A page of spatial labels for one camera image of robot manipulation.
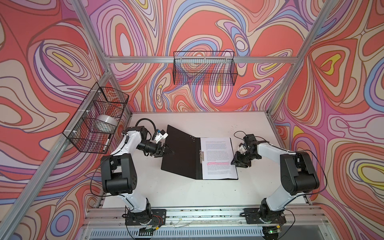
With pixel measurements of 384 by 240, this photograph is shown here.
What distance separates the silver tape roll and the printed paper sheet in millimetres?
551

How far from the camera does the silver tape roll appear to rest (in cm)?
72

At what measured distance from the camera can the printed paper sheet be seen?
887 millimetres
